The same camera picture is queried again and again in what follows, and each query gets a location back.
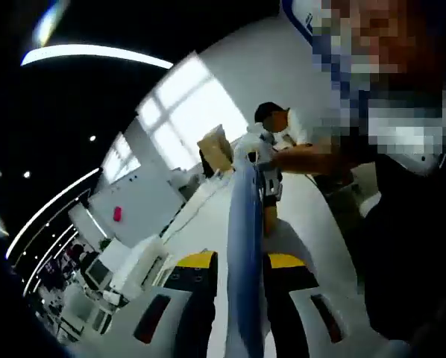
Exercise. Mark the computer monitor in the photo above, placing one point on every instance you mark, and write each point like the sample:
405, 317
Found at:
98, 276

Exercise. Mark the white printer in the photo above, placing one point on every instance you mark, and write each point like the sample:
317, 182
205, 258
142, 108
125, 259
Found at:
133, 268

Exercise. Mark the white table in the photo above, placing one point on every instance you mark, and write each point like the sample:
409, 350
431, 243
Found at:
320, 209

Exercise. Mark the red whiteboard eraser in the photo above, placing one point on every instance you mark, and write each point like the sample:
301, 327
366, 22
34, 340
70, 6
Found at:
117, 215

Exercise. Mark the whiteboard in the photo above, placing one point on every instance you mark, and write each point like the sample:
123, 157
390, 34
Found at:
144, 201

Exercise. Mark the white blue-trimmed worn device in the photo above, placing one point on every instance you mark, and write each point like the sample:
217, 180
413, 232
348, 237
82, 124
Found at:
417, 164

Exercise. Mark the stack of white printing papers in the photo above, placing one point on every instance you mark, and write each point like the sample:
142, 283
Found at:
245, 261

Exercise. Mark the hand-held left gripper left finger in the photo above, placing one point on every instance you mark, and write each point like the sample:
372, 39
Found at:
193, 298

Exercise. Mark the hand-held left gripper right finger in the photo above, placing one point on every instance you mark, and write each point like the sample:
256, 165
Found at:
286, 298

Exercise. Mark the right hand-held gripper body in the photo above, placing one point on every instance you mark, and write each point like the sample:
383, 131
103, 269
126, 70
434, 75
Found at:
271, 186

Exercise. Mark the white cabinet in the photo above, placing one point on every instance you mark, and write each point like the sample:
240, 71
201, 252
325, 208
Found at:
185, 182

